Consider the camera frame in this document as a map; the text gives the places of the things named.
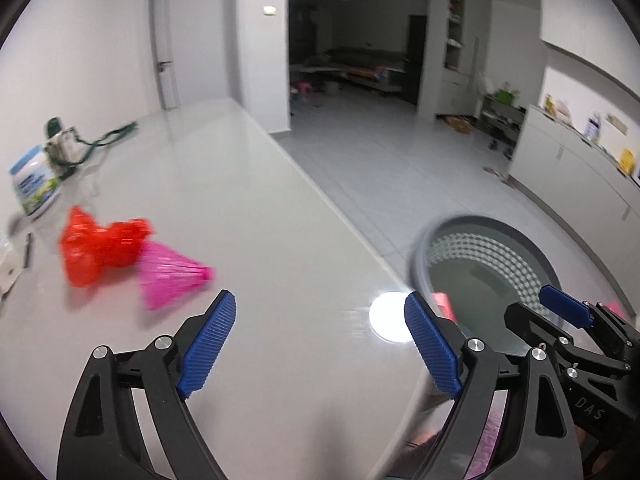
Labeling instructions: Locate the white sideboard cabinet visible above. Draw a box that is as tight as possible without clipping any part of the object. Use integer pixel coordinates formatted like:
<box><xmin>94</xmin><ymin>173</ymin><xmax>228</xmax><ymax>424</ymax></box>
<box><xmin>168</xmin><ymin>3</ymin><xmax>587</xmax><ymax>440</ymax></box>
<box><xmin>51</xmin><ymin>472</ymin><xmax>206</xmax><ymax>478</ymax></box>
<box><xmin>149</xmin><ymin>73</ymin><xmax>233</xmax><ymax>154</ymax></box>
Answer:
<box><xmin>507</xmin><ymin>105</ymin><xmax>640</xmax><ymax>281</ymax></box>

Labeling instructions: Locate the low long table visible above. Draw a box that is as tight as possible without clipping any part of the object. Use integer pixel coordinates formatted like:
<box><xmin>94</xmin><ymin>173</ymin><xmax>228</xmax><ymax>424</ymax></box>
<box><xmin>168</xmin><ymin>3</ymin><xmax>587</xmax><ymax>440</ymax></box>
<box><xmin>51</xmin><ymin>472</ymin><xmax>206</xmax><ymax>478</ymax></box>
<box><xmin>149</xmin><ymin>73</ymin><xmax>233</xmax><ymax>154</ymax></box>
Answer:
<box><xmin>292</xmin><ymin>62</ymin><xmax>403</xmax><ymax>96</ymax></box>

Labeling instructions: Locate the dark sofa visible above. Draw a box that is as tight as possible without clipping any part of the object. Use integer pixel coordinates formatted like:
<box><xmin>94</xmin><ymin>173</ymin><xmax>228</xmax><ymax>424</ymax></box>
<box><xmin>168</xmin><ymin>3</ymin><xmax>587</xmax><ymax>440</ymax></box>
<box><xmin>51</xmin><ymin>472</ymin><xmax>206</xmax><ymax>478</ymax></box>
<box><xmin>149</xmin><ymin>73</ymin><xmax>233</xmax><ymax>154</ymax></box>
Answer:
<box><xmin>322</xmin><ymin>47</ymin><xmax>408</xmax><ymax>73</ymax></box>

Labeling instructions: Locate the white wall cabinet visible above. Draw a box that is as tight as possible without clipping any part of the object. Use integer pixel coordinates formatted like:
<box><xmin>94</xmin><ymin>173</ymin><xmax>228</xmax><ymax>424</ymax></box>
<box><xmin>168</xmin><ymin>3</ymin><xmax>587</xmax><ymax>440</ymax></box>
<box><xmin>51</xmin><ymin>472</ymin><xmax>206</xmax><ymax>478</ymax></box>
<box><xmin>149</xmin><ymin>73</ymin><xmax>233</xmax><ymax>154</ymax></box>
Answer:
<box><xmin>540</xmin><ymin>0</ymin><xmax>640</xmax><ymax>97</ymax></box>

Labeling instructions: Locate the white jar with blue lid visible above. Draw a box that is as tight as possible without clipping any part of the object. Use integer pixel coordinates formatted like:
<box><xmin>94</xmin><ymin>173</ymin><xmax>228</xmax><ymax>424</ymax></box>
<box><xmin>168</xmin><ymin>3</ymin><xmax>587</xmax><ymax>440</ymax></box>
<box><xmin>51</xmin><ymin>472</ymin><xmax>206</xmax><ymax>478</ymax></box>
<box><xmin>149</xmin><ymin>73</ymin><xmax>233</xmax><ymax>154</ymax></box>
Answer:
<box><xmin>9</xmin><ymin>144</ymin><xmax>63</xmax><ymax>221</ymax></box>

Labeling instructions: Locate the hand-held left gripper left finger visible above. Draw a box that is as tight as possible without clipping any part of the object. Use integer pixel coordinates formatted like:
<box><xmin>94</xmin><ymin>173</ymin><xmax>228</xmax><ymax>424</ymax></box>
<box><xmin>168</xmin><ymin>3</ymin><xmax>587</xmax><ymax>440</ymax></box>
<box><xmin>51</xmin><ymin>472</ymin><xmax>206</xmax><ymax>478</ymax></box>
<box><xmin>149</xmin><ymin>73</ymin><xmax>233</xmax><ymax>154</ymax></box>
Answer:
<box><xmin>56</xmin><ymin>289</ymin><xmax>237</xmax><ymax>480</ymax></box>

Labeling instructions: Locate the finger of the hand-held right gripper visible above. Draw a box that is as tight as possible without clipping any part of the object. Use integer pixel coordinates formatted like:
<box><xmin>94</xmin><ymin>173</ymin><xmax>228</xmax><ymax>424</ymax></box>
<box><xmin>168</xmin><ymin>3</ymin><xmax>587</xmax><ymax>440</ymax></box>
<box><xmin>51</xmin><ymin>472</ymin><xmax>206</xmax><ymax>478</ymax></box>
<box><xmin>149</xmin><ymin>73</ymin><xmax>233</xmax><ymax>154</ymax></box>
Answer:
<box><xmin>504</xmin><ymin>302</ymin><xmax>632</xmax><ymax>375</ymax></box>
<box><xmin>539</xmin><ymin>284</ymin><xmax>640</xmax><ymax>356</ymax></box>

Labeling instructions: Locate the grey perforated basket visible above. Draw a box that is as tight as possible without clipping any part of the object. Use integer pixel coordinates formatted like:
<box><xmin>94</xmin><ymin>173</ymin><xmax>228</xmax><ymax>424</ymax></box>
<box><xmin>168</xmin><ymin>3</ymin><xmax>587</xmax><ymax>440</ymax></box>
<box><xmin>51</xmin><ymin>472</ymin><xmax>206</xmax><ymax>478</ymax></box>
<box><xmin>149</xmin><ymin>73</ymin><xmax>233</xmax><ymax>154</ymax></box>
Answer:
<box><xmin>411</xmin><ymin>215</ymin><xmax>626</xmax><ymax>480</ymax></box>

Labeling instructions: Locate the red plastic bag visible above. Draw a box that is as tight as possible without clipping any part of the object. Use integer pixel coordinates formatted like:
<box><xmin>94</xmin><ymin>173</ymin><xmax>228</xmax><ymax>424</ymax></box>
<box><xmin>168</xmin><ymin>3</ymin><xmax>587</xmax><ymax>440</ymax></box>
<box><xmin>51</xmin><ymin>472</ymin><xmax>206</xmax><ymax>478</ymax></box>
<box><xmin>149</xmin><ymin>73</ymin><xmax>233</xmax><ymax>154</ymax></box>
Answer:
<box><xmin>59</xmin><ymin>205</ymin><xmax>155</xmax><ymax>288</ymax></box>

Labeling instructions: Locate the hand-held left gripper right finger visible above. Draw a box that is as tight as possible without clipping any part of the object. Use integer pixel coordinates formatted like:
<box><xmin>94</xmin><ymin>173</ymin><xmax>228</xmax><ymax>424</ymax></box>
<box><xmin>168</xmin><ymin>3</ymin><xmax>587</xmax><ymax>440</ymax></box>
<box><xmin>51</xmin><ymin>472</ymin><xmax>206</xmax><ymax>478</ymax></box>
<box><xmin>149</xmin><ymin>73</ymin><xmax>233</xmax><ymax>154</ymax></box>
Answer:
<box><xmin>404</xmin><ymin>291</ymin><xmax>583</xmax><ymax>480</ymax></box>

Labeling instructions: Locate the small storage rack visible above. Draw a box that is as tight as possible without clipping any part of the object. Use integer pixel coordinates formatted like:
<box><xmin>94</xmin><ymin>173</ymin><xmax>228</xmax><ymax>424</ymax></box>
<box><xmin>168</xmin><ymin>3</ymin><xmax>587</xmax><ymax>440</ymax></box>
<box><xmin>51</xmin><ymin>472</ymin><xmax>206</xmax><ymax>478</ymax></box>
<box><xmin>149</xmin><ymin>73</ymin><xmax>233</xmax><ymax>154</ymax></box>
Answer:
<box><xmin>479</xmin><ymin>95</ymin><xmax>527</xmax><ymax>159</ymax></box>

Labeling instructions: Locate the grey door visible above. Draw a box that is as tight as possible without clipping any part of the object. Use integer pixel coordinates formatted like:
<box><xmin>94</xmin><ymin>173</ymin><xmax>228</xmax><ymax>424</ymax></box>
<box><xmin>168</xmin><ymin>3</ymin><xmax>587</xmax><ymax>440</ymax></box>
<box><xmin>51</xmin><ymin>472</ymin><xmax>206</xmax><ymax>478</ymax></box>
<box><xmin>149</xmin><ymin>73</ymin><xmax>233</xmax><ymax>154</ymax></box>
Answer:
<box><xmin>149</xmin><ymin>0</ymin><xmax>227</xmax><ymax>111</ymax></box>

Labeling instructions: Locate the built-in wall shelf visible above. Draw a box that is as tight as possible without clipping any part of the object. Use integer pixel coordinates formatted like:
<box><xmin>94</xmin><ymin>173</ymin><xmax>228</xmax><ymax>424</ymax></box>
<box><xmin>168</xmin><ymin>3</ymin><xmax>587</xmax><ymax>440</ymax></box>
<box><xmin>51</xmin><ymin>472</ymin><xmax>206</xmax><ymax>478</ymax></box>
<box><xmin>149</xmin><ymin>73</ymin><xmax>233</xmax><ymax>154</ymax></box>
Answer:
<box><xmin>444</xmin><ymin>0</ymin><xmax>471</xmax><ymax>76</ymax></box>

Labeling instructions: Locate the white plastic bottle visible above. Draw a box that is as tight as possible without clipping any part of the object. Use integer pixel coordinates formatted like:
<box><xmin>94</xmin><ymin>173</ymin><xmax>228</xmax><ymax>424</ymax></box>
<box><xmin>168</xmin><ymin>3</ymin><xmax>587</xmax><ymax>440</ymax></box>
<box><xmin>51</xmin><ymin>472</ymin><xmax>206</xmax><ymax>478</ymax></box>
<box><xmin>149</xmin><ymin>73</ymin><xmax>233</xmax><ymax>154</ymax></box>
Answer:
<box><xmin>584</xmin><ymin>112</ymin><xmax>604</xmax><ymax>144</ymax></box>

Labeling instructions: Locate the green potted plant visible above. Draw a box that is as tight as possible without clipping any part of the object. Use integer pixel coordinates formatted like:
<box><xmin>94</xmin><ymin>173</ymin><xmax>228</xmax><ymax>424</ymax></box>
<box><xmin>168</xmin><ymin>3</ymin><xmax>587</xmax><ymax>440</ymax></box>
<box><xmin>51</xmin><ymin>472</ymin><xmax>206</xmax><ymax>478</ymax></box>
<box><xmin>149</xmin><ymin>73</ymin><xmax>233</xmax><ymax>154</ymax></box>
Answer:
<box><xmin>494</xmin><ymin>84</ymin><xmax>521</xmax><ymax>107</ymax></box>

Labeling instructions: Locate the white paper sheet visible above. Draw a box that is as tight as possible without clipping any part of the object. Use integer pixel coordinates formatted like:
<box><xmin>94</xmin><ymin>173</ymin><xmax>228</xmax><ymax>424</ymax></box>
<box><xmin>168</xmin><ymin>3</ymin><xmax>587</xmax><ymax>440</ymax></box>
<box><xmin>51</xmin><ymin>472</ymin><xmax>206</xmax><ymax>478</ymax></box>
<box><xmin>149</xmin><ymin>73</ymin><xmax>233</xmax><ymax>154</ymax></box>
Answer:
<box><xmin>0</xmin><ymin>252</ymin><xmax>23</xmax><ymax>302</ymax></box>

